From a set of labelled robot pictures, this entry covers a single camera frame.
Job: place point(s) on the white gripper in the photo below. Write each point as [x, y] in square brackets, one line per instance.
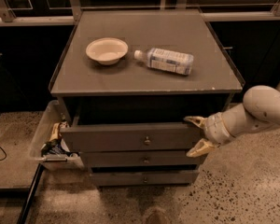
[215, 129]

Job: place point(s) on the grey top drawer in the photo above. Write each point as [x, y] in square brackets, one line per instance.
[131, 137]

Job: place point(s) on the grey drawer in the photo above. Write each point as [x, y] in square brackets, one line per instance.
[144, 178]
[139, 158]
[131, 137]

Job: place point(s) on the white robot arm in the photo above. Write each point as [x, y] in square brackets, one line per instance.
[258, 112]

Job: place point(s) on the grey bottom drawer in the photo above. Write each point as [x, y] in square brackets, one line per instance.
[144, 178]

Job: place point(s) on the grey drawer cabinet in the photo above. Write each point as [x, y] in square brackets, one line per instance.
[128, 92]

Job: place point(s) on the grey middle drawer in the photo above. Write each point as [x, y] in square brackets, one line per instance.
[139, 158]

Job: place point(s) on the clear plastic water bottle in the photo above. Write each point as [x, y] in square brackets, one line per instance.
[166, 60]

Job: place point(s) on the white bowl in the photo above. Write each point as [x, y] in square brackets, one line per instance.
[106, 51]

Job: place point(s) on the white cup in bin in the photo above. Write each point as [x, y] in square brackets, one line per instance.
[67, 151]

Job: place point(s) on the snack bag in bin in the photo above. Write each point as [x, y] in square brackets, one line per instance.
[55, 134]

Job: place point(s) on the dark chip bag in bin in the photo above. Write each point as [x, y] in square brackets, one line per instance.
[52, 147]

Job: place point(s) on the clear plastic storage bin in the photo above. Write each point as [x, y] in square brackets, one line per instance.
[51, 115]

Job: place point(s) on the metal railing frame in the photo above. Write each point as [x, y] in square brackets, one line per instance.
[14, 12]

